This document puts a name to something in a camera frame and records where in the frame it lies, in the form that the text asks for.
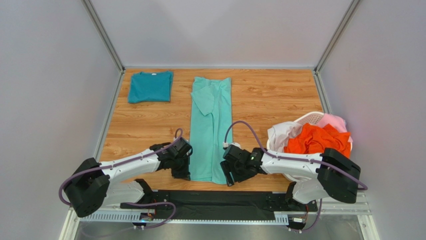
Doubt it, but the mint green t shirt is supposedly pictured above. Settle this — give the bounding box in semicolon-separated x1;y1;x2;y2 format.
189;76;233;185

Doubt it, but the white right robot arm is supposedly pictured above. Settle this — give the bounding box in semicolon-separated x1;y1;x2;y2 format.
220;144;361;204

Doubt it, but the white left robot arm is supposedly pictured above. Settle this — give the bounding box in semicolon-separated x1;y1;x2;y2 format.
59;137;193;218

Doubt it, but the black cloth strip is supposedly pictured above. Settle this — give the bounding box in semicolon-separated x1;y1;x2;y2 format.
154;190;275;221

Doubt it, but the orange t shirt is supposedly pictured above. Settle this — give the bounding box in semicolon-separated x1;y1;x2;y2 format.
284;123;352;158

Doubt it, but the folded teal t shirt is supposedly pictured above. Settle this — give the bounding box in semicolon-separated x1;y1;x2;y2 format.
127;71;174;104

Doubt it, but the white laundry basket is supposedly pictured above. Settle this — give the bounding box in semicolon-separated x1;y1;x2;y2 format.
266;111;353;183

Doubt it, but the pink t shirt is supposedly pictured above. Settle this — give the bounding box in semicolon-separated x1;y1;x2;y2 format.
315;113;353;143

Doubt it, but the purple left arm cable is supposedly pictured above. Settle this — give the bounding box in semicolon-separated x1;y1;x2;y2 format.
58;127;185;230

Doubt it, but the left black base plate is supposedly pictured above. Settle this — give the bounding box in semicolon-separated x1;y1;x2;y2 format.
119;192;176;210

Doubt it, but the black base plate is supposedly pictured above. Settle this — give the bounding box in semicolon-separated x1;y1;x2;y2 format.
119;192;176;210
262;192;318;213

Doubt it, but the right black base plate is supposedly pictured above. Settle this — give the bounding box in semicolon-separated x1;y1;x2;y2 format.
262;192;318;213

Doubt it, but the right aluminium corner post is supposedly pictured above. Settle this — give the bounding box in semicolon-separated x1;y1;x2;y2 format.
314;0;362;75

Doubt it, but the aluminium corner post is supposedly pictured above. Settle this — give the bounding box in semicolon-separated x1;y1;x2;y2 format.
314;0;362;75
81;0;125;73

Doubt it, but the aluminium front rail frame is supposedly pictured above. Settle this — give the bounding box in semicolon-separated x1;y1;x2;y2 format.
59;190;380;240

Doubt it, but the left aluminium corner post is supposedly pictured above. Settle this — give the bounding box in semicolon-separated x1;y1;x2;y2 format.
81;0;125;73

